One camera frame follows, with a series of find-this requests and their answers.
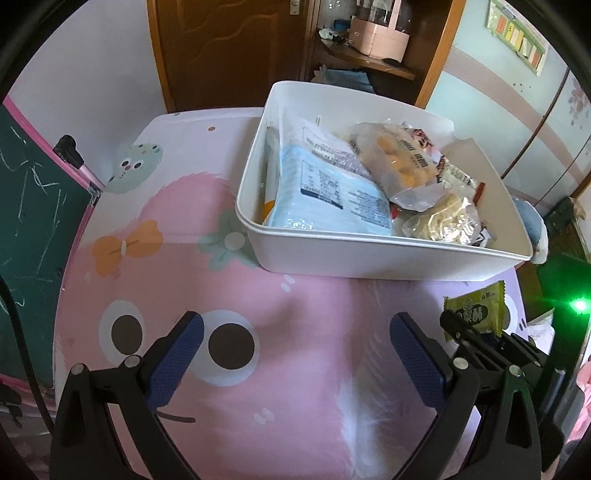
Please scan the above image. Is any wooden door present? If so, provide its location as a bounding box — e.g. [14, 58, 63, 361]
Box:
[148, 0, 319, 112]

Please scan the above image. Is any floral wardrobe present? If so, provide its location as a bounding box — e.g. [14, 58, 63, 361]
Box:
[425, 0, 591, 209]

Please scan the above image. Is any wall poster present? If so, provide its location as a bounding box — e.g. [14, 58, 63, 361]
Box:
[485, 0, 548, 77]

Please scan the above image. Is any dark green bag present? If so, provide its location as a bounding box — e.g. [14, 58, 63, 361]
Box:
[542, 196, 588, 260]

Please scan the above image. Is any wooden corner shelf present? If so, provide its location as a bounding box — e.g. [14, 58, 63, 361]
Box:
[300, 0, 467, 110]

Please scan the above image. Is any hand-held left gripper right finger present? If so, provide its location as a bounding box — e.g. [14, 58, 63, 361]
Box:
[389, 311, 543, 480]

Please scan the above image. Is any black easel knob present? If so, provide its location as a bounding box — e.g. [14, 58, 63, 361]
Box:
[52, 135, 86, 169]

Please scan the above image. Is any clear bag of yellow puffs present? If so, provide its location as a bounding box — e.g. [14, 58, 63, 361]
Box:
[403, 194, 482, 246]

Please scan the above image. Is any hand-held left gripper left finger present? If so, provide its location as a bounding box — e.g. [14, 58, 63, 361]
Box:
[48, 310, 206, 480]

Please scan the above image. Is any black cable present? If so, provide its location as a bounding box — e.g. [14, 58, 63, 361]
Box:
[0, 272, 52, 431]

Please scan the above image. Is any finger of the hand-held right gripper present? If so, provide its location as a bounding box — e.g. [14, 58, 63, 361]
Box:
[440, 310, 532, 368]

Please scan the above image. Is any small green pastry packet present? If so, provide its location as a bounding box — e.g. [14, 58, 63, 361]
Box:
[443, 281, 507, 339]

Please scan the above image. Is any stack of folded towels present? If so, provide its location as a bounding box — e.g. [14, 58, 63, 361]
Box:
[314, 65, 373, 93]

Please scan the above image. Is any brown chocolate snack packet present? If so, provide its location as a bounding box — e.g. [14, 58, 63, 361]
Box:
[471, 181, 498, 246]

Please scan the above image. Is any clear bag of orange snacks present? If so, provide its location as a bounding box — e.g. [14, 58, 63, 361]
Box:
[348, 122, 445, 205]

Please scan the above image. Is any light blue snack packet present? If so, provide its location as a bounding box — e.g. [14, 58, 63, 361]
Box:
[263, 108, 394, 237]

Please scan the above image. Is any pink storage caddy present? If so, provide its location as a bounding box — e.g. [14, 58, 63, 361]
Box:
[348, 0, 413, 59]

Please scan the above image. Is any green chalkboard with pink frame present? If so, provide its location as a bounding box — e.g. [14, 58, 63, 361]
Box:
[0, 97, 105, 389]

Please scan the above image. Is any white plastic bin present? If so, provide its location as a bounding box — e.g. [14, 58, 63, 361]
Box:
[235, 80, 534, 283]

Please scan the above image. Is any grey printed bag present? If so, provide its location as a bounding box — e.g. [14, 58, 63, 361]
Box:
[399, 120, 479, 190]

